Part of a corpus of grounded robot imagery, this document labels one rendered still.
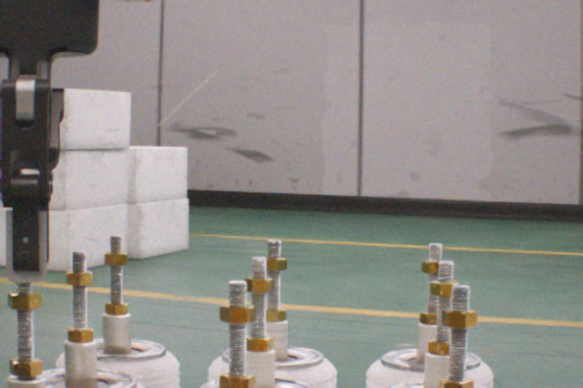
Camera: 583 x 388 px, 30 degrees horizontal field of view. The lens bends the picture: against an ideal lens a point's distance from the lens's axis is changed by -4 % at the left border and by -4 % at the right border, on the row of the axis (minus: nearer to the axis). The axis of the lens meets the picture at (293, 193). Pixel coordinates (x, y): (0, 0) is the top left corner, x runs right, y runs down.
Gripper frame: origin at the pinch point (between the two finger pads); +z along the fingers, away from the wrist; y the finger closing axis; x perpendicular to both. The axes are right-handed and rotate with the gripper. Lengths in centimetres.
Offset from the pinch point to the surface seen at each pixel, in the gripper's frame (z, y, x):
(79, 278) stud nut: 2.9, -10.4, 3.0
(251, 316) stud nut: 3.1, 3.6, 12.0
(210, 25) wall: -65, -572, 80
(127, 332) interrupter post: 8.6, -22.0, 6.7
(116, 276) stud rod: 4.3, -22.3, 5.9
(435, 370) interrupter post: 8.2, -4.4, 25.1
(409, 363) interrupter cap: 9.9, -15.1, 26.6
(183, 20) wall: -68, -582, 66
